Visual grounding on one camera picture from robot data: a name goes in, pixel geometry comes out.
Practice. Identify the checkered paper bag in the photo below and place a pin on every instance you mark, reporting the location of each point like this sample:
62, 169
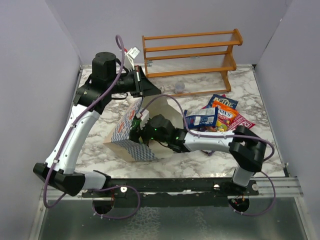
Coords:
118, 139

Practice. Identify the purple snack packet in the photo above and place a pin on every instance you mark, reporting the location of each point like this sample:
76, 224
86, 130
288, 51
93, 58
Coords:
207, 153

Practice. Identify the blue kettle chips bag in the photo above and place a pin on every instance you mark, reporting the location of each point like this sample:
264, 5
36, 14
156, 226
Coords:
223, 100

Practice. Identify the orange candy packet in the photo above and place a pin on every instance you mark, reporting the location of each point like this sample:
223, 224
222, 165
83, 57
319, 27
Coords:
224, 118

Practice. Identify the orange wooden rack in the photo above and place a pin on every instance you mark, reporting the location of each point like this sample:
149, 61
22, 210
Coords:
192, 54

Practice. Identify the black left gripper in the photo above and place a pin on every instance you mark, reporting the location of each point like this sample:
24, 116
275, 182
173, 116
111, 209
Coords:
144, 86

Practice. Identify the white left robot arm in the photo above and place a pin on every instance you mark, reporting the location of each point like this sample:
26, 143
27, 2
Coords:
58, 170

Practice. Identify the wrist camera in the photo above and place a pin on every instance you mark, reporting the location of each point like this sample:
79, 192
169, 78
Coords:
129, 58
142, 118

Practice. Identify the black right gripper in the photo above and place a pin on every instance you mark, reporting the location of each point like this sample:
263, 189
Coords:
135, 135

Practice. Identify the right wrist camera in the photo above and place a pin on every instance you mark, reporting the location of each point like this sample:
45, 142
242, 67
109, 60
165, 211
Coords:
142, 118

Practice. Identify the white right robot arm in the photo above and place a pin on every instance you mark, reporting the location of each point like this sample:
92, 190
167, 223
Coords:
247, 148

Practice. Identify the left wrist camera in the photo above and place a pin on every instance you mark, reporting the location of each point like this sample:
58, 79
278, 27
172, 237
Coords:
129, 58

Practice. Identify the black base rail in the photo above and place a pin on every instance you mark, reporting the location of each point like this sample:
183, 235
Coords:
171, 192

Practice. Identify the dark blue snack packet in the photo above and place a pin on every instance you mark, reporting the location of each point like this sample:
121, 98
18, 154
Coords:
200, 118

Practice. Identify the pink real chips bag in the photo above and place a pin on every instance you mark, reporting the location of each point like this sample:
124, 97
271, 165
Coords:
240, 120

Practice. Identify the small clear plastic cup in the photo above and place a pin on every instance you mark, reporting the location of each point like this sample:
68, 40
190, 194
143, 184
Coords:
179, 87

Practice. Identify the green snack packet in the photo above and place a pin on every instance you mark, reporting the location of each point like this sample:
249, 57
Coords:
135, 124

